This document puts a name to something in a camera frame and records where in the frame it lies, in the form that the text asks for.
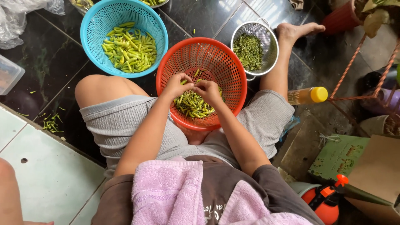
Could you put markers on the orange metal plant stand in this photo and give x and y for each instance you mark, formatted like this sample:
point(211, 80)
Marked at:
point(372, 84)

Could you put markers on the bowl of green chilies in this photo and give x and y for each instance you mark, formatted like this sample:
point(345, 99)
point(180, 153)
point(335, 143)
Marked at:
point(153, 2)

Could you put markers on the metal mesh colander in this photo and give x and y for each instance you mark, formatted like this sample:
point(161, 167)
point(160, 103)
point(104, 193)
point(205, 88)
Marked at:
point(269, 40)

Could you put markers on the white pot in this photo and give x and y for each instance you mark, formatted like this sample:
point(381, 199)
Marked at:
point(375, 125)

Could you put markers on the bottle with yellow cap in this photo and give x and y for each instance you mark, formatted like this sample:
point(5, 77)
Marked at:
point(307, 95)

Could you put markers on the person's left hand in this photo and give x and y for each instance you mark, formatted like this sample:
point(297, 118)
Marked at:
point(173, 87)

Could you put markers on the purple pot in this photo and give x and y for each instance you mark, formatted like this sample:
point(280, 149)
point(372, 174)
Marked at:
point(382, 100)

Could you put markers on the pile of unstemmed green chilies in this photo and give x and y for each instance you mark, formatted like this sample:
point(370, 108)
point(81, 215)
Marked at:
point(193, 104)

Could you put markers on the person's left fingers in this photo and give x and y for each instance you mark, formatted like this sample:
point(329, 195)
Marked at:
point(185, 80)

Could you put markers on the pile of green chili stems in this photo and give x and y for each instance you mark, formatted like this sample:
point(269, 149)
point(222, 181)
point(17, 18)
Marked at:
point(248, 51)

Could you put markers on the brown shirt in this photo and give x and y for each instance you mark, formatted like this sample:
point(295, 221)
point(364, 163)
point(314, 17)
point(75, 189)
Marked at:
point(231, 184)

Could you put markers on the pile of stemmed green chilies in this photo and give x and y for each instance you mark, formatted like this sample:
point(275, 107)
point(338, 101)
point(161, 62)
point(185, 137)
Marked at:
point(129, 47)

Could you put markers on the orange garden sprayer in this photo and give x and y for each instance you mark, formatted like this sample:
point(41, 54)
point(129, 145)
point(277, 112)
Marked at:
point(325, 200)

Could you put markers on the brown cardboard sheet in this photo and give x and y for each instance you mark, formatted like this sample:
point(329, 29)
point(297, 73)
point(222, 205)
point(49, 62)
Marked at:
point(375, 175)

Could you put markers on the potted plant leaves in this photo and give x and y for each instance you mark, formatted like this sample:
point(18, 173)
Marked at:
point(376, 14)

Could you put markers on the blue plastic colander basket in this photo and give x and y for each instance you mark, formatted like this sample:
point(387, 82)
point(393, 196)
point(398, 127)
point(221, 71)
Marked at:
point(93, 34)

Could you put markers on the grey shorts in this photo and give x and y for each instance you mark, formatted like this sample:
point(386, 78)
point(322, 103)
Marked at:
point(125, 125)

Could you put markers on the person's right fingers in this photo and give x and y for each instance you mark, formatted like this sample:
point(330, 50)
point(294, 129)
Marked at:
point(201, 87)

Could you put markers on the person's right hand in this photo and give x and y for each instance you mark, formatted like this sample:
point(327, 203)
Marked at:
point(208, 92)

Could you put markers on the green chili pepper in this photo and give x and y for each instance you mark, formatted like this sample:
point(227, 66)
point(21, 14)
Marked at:
point(183, 82)

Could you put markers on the clear plastic container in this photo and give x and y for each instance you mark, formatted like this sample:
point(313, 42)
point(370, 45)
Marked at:
point(8, 74)

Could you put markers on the green cardboard box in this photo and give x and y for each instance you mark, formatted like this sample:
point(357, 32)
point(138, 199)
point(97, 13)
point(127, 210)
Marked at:
point(337, 156)

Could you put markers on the pink towel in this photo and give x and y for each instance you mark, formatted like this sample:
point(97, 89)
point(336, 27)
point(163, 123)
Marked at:
point(168, 193)

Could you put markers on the scattered chili stems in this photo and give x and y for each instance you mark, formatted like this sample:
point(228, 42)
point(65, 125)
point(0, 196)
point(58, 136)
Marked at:
point(51, 122)

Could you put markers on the orange plastic colander basket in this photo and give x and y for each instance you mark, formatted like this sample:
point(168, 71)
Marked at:
point(215, 59)

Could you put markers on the clear plastic bag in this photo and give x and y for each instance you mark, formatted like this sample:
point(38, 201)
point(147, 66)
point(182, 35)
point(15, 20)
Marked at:
point(14, 22)

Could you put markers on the red flower pot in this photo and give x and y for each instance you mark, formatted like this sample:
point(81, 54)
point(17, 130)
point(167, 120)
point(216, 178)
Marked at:
point(340, 17)

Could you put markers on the plastic bag of chilies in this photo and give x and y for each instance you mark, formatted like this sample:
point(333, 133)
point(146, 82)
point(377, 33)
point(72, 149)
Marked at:
point(82, 4)

